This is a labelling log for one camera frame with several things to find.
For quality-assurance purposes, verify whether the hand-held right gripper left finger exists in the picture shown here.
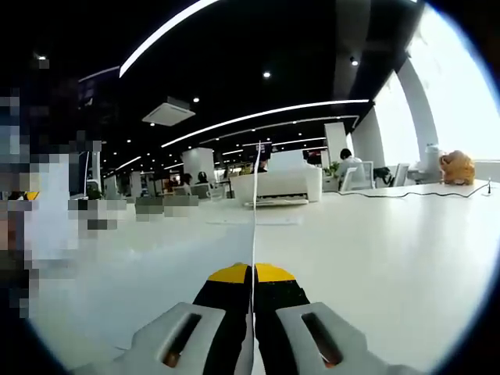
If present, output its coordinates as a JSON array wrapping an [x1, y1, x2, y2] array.
[[72, 263, 253, 375]]

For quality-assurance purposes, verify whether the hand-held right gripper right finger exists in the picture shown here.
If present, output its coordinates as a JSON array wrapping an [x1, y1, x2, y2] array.
[[254, 262, 427, 375]]

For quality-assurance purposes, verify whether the white printer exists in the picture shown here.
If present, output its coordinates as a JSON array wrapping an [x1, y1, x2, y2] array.
[[233, 151, 323, 207]]

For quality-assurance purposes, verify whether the ceiling air conditioner unit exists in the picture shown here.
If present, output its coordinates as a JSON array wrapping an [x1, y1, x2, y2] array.
[[141, 97, 196, 127]]

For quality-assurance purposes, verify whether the white office chair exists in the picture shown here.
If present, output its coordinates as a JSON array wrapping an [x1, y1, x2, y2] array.
[[392, 162, 411, 187]]

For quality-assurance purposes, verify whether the white bottle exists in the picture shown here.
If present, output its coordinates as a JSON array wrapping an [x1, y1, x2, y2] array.
[[423, 143, 442, 173]]

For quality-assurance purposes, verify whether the orange plush toy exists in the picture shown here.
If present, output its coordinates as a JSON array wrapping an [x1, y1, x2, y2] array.
[[437, 150, 477, 185]]

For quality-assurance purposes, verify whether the thin black cable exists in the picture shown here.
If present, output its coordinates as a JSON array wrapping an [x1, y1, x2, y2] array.
[[336, 177, 492, 198]]

